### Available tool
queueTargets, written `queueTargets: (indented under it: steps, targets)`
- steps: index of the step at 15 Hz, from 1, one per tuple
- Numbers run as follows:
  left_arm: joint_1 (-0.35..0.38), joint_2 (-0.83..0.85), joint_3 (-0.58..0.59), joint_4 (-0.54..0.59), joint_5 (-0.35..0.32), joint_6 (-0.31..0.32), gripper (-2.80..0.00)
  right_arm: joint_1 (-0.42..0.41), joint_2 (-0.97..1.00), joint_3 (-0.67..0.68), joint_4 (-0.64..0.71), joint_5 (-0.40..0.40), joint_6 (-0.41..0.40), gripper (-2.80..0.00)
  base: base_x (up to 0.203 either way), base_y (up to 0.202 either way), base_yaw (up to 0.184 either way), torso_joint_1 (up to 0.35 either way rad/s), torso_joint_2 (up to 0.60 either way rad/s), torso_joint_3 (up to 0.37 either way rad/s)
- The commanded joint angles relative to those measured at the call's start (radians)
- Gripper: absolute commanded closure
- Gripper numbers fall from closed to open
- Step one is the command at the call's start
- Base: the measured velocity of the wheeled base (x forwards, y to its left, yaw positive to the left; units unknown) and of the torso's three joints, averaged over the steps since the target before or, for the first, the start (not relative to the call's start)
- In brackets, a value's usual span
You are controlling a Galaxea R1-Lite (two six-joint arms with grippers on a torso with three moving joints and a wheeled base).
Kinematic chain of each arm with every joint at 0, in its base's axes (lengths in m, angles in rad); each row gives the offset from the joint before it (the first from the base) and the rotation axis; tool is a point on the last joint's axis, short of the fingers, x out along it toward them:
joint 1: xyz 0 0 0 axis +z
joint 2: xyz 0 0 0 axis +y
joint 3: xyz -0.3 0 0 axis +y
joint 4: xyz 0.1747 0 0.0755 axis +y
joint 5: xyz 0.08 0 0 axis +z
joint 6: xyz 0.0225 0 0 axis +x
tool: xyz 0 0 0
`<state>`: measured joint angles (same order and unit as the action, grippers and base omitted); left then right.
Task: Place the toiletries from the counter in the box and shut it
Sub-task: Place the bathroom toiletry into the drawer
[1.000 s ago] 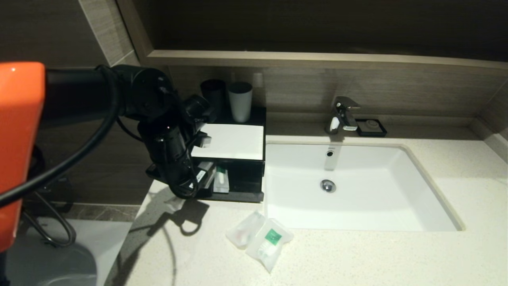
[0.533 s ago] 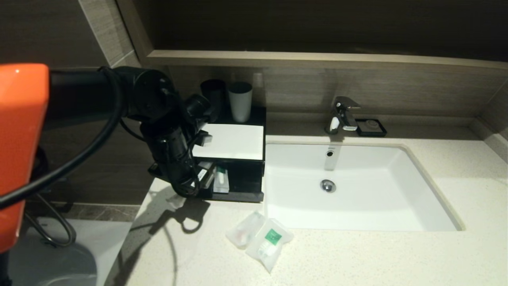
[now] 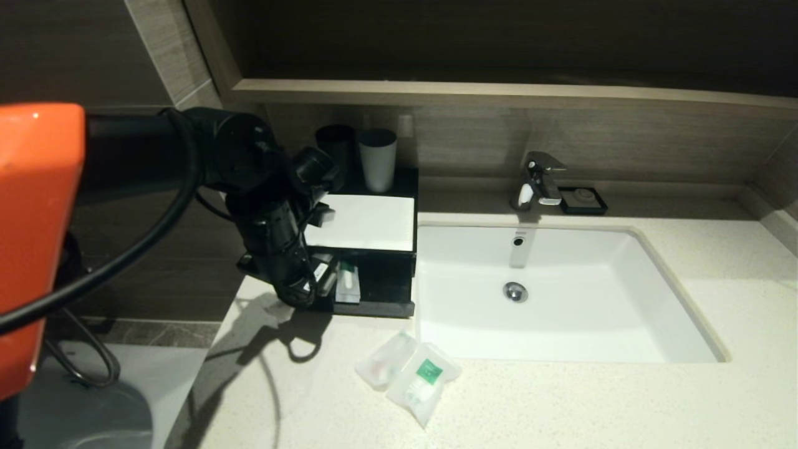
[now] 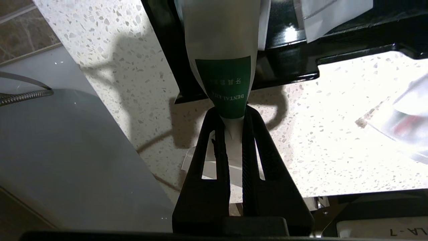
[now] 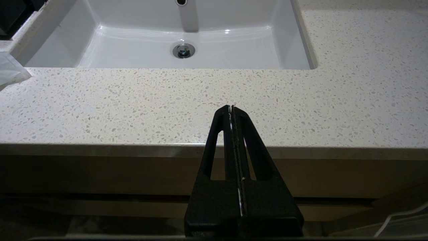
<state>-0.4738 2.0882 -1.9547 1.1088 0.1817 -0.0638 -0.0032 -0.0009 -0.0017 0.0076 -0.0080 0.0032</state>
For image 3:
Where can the black cup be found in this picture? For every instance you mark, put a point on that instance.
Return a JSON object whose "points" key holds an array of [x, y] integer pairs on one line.
{"points": [[341, 146]]}

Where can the small translucent packet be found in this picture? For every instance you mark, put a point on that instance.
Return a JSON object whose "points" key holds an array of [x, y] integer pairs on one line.
{"points": [[383, 360]]}

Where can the black amenity box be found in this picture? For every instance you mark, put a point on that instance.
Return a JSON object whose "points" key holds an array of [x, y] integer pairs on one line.
{"points": [[408, 184]]}

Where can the grey toilet lid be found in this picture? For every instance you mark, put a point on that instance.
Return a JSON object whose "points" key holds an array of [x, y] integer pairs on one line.
{"points": [[93, 418]]}

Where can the chrome sink drain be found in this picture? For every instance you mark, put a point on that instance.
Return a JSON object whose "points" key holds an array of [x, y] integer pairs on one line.
{"points": [[515, 292]]}

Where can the white sink basin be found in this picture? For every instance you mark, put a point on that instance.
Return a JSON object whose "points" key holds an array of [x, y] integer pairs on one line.
{"points": [[592, 312]]}

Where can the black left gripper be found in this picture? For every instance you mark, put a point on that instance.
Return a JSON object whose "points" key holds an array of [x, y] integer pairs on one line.
{"points": [[280, 274]]}

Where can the white ribbed pad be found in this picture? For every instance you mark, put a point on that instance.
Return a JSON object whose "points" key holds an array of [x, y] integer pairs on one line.
{"points": [[371, 221]]}

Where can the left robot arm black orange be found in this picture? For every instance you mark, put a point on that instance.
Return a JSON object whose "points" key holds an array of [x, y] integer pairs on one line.
{"points": [[249, 156]]}

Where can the grey cup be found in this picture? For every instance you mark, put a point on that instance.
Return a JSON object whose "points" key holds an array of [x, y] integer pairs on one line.
{"points": [[378, 161]]}

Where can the wooden wall ledge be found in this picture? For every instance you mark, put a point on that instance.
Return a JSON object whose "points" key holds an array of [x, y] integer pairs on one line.
{"points": [[499, 93]]}

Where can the long toothbrush packet green label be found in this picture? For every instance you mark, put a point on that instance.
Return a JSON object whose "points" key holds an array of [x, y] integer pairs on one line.
{"points": [[328, 277]]}

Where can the boxed amenity green label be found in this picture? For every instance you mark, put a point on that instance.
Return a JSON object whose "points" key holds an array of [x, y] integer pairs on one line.
{"points": [[347, 284]]}

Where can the clear packet green label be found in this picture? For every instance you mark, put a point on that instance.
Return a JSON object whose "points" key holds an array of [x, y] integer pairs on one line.
{"points": [[425, 377]]}

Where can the chrome faucet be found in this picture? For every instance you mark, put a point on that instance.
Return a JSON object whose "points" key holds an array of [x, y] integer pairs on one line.
{"points": [[539, 176]]}

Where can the black soap dish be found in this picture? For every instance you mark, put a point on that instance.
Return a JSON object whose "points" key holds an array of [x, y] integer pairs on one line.
{"points": [[583, 200]]}

